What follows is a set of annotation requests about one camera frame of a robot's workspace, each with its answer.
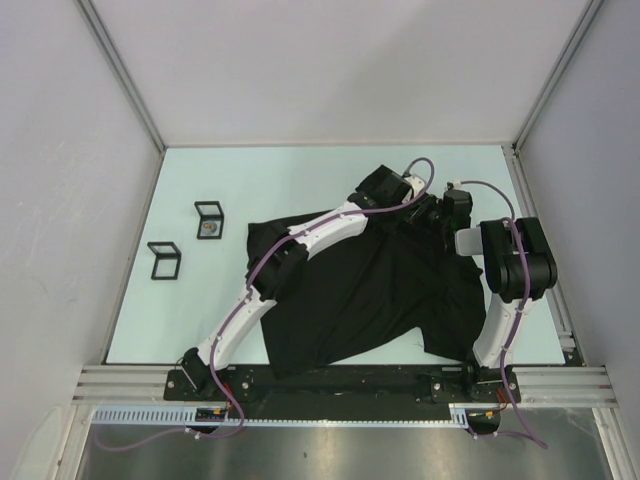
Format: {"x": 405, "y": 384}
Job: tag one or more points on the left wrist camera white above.
{"x": 417, "y": 185}

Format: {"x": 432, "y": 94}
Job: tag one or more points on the black frame box near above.
{"x": 167, "y": 260}

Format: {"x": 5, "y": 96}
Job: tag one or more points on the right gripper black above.
{"x": 432, "y": 202}

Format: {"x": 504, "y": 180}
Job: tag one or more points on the white slotted cable duct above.
{"x": 440, "y": 416}

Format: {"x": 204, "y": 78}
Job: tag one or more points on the white round brooch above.
{"x": 208, "y": 228}

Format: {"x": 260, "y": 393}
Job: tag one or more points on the aluminium frame rail front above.
{"x": 544, "y": 385}

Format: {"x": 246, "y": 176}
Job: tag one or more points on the black frame box far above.
{"x": 210, "y": 211}

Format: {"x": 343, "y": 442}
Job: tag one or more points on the black t-shirt garment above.
{"x": 370, "y": 289}

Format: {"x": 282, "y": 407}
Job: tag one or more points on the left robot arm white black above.
{"x": 280, "y": 262}

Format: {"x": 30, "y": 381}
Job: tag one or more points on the black frame box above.
{"x": 210, "y": 211}
{"x": 167, "y": 260}

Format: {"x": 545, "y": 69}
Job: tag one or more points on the aluminium post left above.
{"x": 111, "y": 54}

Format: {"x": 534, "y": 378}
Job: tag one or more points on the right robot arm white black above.
{"x": 519, "y": 268}

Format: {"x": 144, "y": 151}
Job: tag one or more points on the aluminium post right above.
{"x": 570, "y": 49}

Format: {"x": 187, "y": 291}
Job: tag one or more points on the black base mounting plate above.
{"x": 340, "y": 387}

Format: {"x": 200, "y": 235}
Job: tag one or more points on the aluminium post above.
{"x": 570, "y": 49}
{"x": 111, "y": 54}

